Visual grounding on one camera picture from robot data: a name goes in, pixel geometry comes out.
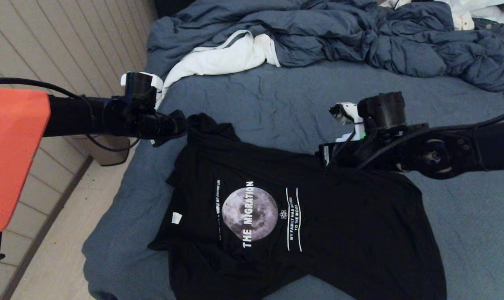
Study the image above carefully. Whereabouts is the black moon print t-shirt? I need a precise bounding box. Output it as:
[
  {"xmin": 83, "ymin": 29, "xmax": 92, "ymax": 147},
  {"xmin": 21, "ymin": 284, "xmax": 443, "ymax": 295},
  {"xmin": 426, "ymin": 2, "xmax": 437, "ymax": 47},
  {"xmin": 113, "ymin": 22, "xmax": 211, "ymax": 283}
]
[{"xmin": 147, "ymin": 112, "xmax": 447, "ymax": 300}]

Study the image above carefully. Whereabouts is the brown trash bin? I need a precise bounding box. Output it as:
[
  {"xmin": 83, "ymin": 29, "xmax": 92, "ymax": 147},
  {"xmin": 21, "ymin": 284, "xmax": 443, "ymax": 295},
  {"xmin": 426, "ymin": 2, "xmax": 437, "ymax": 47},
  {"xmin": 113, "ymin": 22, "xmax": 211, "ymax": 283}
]
[{"xmin": 87, "ymin": 135, "xmax": 132, "ymax": 166}]

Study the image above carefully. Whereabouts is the white garment with grey stripe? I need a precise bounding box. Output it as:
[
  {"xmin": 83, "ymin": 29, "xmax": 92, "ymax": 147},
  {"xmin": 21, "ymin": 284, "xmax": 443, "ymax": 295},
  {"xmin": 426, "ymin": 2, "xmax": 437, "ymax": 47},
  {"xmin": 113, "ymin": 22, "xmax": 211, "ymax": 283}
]
[{"xmin": 156, "ymin": 30, "xmax": 281, "ymax": 110}]

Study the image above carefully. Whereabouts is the crumpled blue duvet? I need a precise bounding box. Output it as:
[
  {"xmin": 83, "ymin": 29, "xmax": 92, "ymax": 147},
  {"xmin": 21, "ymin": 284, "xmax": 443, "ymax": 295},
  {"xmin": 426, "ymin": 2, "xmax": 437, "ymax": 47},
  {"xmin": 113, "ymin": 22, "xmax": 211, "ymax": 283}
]
[{"xmin": 144, "ymin": 0, "xmax": 504, "ymax": 93}]

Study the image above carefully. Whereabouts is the blue bed sheet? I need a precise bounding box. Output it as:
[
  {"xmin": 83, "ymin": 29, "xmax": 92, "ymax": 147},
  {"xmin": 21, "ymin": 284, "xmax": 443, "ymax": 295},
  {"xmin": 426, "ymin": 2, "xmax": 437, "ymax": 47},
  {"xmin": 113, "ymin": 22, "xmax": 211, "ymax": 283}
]
[{"xmin": 82, "ymin": 58, "xmax": 504, "ymax": 300}]

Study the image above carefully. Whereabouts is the white pillow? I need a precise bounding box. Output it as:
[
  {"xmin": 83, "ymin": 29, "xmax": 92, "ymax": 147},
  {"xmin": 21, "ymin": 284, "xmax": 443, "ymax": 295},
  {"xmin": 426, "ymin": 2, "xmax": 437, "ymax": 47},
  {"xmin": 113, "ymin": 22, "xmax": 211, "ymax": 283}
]
[{"xmin": 442, "ymin": 0, "xmax": 504, "ymax": 24}]

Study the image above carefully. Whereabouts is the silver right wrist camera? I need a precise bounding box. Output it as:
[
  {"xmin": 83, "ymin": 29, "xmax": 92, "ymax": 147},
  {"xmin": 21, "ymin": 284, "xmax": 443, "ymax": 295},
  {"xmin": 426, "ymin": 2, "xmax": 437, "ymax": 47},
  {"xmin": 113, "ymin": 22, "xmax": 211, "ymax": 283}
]
[{"xmin": 329, "ymin": 102, "xmax": 367, "ymax": 143}]

